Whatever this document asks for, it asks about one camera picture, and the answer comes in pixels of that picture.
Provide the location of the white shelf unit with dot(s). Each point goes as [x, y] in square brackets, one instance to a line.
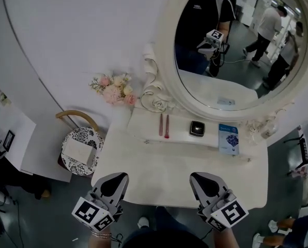
[12, 128]

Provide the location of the person's black shirt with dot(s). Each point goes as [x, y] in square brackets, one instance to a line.
[167, 240]

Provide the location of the person's right forearm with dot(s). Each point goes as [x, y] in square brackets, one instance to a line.
[225, 239]

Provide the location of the black picture frame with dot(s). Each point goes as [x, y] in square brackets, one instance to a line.
[8, 140]

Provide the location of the black compact case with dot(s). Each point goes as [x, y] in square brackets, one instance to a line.
[197, 128]

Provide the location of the person's blue jeans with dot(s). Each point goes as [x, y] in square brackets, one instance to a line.
[173, 219]

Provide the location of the person's white shoe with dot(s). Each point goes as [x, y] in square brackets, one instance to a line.
[143, 222]

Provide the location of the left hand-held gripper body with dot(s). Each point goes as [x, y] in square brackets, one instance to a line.
[88, 212]

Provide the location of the flat white box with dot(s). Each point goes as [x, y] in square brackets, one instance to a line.
[77, 151]

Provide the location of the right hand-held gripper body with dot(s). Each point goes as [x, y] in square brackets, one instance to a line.
[229, 213]

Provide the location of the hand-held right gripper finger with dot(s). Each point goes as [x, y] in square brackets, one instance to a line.
[199, 192]
[217, 183]

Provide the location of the pink flower bouquet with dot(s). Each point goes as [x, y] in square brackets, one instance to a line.
[115, 92]

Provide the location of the small potted flowers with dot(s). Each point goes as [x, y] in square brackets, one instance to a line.
[3, 98]

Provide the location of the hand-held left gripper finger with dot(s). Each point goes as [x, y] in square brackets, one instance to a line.
[99, 183]
[120, 190]

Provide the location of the white dressing table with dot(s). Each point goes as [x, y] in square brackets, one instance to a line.
[169, 169]

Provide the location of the person's left forearm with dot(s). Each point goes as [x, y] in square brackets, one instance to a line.
[99, 243]

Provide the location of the wooden chair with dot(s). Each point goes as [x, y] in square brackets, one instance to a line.
[74, 114]

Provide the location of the oval white framed mirror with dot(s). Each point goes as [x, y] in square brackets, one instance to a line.
[165, 48]

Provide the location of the pink checkered cloth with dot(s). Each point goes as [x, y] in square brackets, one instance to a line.
[300, 170]

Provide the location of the clear glass bottle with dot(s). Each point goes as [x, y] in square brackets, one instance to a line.
[262, 129]

